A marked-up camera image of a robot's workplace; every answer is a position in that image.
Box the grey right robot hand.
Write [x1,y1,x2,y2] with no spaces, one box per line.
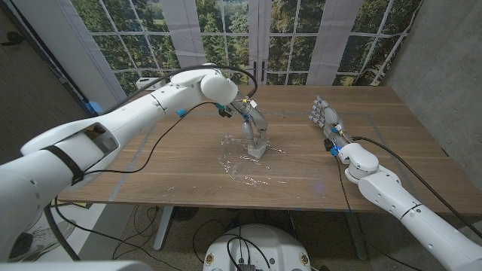
[309,95,347,144]

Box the white cube block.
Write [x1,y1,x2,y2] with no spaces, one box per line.
[247,142,267,160]

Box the clear plastic wrap sheet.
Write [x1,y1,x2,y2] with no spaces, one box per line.
[218,133,289,187]

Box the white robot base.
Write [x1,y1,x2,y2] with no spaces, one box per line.
[202,224,313,271]

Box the grey table leg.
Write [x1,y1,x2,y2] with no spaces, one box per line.
[344,212,369,261]

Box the printed window backdrop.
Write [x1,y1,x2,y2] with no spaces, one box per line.
[69,0,423,99]

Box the black round floor item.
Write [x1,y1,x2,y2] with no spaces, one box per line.
[172,206,200,222]

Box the white power strip box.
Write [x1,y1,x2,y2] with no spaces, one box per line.
[135,76,167,92]

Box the white table leg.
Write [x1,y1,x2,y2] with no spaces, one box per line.
[153,206,175,252]

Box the light blue floor object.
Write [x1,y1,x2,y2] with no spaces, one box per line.
[85,100,105,116]

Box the dark brown door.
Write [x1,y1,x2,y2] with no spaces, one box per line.
[0,7,95,163]

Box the white sneaker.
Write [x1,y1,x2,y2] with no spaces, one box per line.
[7,220,76,262]

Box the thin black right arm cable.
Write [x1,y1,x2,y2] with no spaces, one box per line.
[337,156,426,271]

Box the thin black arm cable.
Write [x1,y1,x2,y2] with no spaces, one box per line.
[337,156,426,271]
[82,101,227,176]

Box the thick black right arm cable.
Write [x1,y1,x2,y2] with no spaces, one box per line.
[352,135,482,238]

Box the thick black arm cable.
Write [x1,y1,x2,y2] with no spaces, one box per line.
[43,64,259,261]
[352,135,482,238]

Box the black torso cable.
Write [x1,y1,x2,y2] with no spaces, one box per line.
[224,235,273,271]

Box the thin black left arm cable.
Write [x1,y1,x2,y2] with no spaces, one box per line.
[82,101,227,176]

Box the black floor cable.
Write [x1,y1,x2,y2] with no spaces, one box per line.
[191,219,242,260]
[54,205,170,266]

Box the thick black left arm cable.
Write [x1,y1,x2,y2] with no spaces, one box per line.
[43,64,259,261]

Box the black door handle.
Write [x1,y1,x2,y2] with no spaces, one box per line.
[1,31,24,47]

